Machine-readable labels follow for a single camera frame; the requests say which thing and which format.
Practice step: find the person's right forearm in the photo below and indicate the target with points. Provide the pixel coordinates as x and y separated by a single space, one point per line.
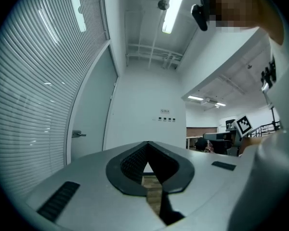
251 142

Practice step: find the white window blinds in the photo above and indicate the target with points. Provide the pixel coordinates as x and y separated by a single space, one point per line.
26 105

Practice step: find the frosted glass door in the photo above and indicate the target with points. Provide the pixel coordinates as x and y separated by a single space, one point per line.
96 93

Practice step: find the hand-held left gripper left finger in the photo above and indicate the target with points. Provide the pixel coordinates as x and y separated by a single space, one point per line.
91 177

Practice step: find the small white wall sign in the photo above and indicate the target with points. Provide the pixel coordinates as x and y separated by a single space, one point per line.
165 111

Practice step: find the black head-worn camera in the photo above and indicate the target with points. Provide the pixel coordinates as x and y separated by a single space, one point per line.
202 11

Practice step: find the brown wooden board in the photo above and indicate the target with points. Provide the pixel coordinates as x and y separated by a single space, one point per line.
201 131

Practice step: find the person's head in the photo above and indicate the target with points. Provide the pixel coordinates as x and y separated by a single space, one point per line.
255 6

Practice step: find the light wooden table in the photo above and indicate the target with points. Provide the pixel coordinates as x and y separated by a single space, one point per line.
192 138

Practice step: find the white ceiling pipes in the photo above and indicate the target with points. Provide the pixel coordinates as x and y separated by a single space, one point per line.
154 53

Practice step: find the black metal railing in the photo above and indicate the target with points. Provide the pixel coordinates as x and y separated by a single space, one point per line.
265 129

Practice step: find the white ceiling air conditioner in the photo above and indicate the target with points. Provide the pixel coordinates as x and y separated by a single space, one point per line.
209 101

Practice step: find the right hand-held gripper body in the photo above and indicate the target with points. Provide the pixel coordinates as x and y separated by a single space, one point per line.
243 126

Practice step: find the rectangular ceiling panel light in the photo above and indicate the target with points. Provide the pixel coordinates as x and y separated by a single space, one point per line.
220 104
195 97

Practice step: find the round black ceiling sensor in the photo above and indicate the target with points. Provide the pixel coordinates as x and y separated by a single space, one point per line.
163 4

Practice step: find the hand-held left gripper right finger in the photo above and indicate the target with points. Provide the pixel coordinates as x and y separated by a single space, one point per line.
207 177

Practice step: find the long ceiling tube light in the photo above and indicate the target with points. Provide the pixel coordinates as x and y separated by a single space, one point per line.
173 6

